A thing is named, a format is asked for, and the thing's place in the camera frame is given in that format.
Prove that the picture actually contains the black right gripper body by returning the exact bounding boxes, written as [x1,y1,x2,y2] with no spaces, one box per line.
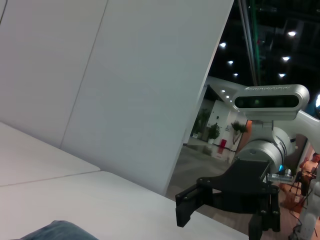
[196,158,281,233]

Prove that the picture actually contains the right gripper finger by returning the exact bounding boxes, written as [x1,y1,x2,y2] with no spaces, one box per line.
[174,184,214,228]
[248,212,266,240]

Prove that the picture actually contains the blue denim shorts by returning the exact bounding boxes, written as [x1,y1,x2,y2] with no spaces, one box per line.
[9,219,101,240]

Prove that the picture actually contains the green potted plant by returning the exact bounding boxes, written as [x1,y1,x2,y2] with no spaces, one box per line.
[207,122,221,145]
[230,119,248,145]
[192,108,211,140]

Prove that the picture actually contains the seated person in white shirt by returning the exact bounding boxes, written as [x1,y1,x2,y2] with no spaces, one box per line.
[299,153,320,196]

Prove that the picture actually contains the grey green pillar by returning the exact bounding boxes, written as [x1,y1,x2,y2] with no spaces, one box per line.
[236,0,261,86]

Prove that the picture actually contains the silver right arm cable connector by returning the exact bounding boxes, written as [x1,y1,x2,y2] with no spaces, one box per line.
[266,168,294,183]

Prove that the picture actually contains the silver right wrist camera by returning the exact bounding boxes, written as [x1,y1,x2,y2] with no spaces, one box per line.
[233,84,311,121]

